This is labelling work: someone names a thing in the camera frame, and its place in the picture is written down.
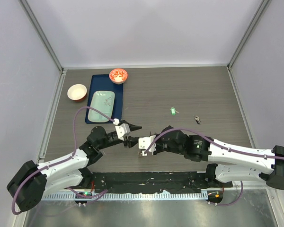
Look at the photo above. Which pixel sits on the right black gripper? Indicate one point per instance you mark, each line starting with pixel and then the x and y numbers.
pixel 158 150

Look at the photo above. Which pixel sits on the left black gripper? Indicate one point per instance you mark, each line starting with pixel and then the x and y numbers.
pixel 130 141

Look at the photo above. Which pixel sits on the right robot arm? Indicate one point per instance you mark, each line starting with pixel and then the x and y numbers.
pixel 234 163

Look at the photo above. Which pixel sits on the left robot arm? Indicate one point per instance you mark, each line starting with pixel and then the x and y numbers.
pixel 34 181

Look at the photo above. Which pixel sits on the green key tag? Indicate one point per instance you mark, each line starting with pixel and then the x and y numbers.
pixel 173 111

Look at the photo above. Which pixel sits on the black-head key far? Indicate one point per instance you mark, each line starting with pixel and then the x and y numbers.
pixel 197 119

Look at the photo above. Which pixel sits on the light green rectangular plate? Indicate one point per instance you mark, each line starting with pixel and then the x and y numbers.
pixel 104 102

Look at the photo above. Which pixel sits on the red patterned bowl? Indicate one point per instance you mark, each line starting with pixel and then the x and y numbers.
pixel 118 76

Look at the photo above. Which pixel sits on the blue tray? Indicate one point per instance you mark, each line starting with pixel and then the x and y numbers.
pixel 102 82

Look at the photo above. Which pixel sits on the white and red bowl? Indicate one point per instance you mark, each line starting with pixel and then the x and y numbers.
pixel 77 92

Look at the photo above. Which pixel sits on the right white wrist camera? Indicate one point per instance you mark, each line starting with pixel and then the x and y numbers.
pixel 144 143

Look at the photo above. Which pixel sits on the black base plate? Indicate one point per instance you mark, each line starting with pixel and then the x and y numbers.
pixel 154 182

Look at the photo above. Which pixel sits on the slotted cable duct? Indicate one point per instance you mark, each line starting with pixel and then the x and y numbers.
pixel 70 196

